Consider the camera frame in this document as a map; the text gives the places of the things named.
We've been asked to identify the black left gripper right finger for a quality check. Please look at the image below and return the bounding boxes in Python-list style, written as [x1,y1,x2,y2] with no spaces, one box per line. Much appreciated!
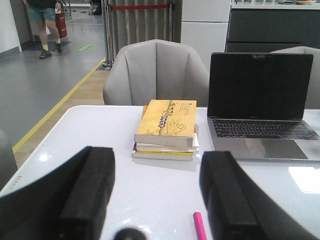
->
[199,151,317,240]

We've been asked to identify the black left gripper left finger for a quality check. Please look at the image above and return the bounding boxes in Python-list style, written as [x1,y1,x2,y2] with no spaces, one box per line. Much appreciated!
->
[0,146,115,240]

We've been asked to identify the pink highlighter pen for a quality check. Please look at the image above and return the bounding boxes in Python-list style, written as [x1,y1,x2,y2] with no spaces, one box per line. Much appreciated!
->
[192,211,207,240]

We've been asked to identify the bottom book of stack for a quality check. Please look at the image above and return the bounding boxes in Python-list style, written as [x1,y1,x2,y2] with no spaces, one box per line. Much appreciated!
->
[131,148,198,161]

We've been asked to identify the book of stack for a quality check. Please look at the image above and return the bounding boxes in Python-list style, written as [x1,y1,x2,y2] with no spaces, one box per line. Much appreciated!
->
[133,132,199,153]
[131,148,198,161]

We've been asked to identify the middle book of stack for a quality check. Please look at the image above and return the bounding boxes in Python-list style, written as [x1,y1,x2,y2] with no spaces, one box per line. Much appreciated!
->
[133,132,199,153]

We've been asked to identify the grey laptop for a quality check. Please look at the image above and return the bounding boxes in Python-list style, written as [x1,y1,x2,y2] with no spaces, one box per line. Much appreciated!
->
[207,52,320,161]

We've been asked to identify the yellow top book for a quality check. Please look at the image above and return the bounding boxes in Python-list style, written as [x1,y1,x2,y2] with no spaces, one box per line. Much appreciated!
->
[134,99,197,148]

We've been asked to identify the right grey chair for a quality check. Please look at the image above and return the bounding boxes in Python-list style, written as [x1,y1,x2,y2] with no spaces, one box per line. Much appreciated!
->
[272,46,320,110]

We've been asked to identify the grey chair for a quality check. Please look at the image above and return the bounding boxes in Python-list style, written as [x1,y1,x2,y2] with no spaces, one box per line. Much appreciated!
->
[272,46,320,110]
[102,39,209,107]

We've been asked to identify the left grey chair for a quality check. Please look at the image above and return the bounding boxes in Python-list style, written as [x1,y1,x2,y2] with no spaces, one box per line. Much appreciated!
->
[102,39,209,107]

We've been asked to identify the red bag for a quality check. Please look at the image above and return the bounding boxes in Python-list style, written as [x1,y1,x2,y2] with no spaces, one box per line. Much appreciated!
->
[55,12,68,38]

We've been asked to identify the dark counter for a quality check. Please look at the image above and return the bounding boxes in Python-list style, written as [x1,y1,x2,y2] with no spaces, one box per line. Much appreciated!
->
[225,0,320,52]

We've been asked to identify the white cabinet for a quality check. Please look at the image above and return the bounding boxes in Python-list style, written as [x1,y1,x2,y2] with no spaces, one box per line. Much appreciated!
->
[180,0,232,70]

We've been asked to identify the person in green shorts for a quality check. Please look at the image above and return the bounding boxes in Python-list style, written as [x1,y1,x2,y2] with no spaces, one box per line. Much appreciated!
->
[23,0,63,59]

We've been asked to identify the stanchion with red belt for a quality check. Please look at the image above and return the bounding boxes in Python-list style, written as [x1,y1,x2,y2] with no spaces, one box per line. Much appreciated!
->
[101,0,175,70]

